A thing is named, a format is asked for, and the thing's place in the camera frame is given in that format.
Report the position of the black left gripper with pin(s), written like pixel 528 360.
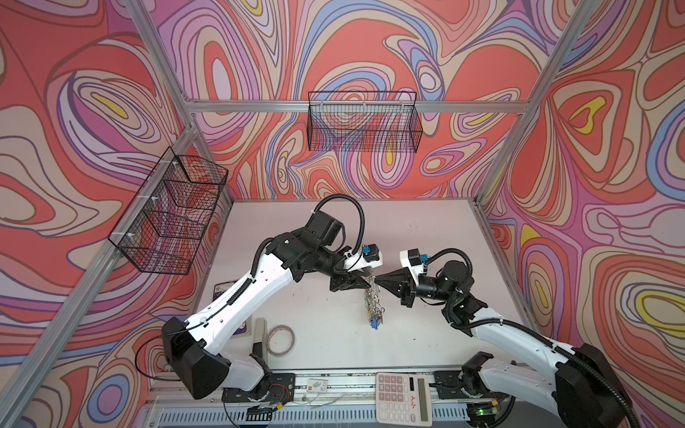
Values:
pixel 350 281

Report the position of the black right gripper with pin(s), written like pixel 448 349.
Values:
pixel 406 285

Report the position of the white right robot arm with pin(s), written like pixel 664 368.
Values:
pixel 575 383

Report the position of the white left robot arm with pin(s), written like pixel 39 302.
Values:
pixel 193 347

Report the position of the white tape roll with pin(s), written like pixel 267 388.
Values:
pixel 281 341

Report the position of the white calculator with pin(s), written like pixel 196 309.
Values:
pixel 403 400

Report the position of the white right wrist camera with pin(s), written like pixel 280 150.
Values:
pixel 415 262

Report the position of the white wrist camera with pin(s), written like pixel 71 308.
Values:
pixel 369 257
pixel 415 262

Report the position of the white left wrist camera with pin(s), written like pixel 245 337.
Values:
pixel 369 257

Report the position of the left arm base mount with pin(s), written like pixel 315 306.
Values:
pixel 249 380

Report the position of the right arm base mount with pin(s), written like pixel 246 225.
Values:
pixel 491 409

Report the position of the black wire basket back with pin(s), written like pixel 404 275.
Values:
pixel 367 121

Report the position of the black wire basket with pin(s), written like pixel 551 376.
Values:
pixel 170 215
pixel 367 121

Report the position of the black wire basket left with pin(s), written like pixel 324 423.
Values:
pixel 170 215

